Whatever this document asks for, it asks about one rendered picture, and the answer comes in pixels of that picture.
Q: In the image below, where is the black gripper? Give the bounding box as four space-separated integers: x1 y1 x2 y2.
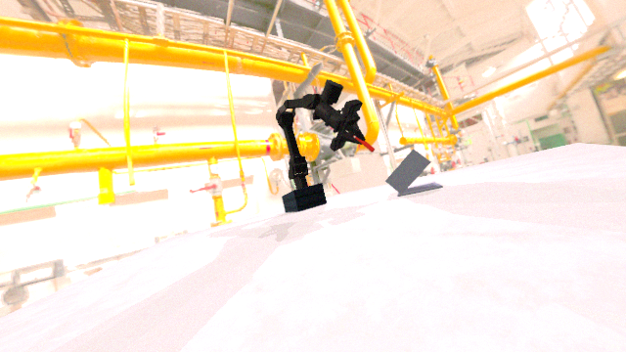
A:
324 99 366 151

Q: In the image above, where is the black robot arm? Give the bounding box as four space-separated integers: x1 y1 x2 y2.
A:
276 79 343 190

